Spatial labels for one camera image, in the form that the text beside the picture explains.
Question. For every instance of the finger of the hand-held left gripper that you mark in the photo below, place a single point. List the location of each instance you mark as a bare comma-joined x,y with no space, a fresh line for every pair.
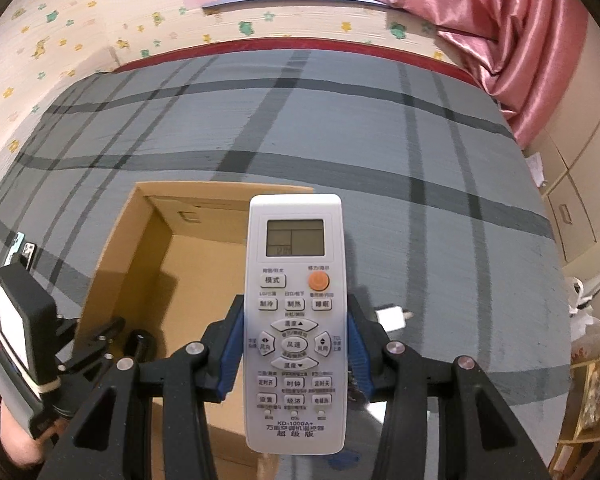
92,335
139,345

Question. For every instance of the small white cube charger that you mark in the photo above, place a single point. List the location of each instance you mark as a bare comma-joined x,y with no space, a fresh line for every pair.
390,318

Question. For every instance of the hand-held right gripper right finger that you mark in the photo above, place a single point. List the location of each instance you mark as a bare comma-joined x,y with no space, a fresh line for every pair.
358,355

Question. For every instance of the grey plaid bed sheet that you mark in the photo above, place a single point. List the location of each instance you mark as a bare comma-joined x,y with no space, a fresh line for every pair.
380,160

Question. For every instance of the teal phone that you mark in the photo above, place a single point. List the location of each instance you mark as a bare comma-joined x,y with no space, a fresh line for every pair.
17,246

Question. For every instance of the phone with black-white case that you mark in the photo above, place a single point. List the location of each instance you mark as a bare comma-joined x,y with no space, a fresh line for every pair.
30,255

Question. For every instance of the red mattress edge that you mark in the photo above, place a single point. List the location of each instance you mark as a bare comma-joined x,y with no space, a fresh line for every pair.
280,44

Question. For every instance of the white plastic bag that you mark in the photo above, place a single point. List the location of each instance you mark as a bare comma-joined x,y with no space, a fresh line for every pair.
587,315

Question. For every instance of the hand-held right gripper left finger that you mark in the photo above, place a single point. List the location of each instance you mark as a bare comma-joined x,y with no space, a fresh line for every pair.
232,355

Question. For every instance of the pink satin curtain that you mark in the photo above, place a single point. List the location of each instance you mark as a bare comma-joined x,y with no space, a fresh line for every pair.
500,25

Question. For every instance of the cream wardrobe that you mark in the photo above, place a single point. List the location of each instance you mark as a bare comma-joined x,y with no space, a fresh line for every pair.
580,175

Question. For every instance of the white air conditioner remote control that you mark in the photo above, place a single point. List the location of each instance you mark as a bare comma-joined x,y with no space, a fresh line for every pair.
296,280

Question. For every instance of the brown cardboard box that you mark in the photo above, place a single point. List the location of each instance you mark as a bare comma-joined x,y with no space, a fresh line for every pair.
195,270

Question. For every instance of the person's left forearm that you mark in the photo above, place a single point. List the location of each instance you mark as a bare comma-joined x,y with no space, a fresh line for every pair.
17,440

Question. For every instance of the wooden rack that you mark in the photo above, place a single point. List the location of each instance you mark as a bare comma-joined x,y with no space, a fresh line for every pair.
592,410

